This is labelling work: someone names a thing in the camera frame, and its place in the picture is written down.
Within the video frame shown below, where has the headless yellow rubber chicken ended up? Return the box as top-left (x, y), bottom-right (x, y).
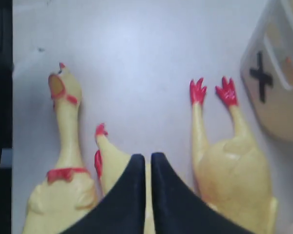
top-left (94, 123), bottom-right (155, 234)

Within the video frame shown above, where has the cream bin marked X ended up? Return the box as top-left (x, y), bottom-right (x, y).
top-left (240, 0), bottom-right (293, 142)

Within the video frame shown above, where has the large yellow rubber chicken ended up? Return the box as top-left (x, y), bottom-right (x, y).
top-left (22, 62), bottom-right (98, 234)

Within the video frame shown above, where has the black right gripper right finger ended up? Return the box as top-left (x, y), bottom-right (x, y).
top-left (151, 153), bottom-right (249, 234)

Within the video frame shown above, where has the intact yellow rubber chicken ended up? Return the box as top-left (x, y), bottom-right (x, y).
top-left (189, 78), bottom-right (278, 234)

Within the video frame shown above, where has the dark equipment at table edge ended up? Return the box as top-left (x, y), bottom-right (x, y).
top-left (0, 0), bottom-right (13, 234)

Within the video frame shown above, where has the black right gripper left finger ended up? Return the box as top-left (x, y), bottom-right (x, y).
top-left (63, 154), bottom-right (146, 234)

